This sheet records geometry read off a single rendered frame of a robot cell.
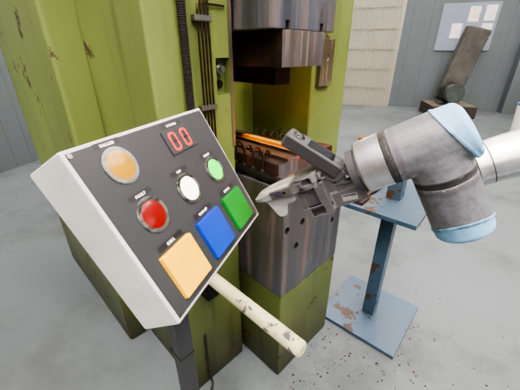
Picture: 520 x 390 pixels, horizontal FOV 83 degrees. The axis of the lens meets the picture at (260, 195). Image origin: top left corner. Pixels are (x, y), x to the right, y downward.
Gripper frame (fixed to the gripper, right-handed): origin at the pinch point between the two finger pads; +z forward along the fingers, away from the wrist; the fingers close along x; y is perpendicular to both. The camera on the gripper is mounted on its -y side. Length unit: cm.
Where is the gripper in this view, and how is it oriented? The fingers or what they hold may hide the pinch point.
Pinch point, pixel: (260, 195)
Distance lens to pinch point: 60.2
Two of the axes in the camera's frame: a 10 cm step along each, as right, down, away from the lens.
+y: 4.7, 8.5, 2.3
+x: 3.4, -4.2, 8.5
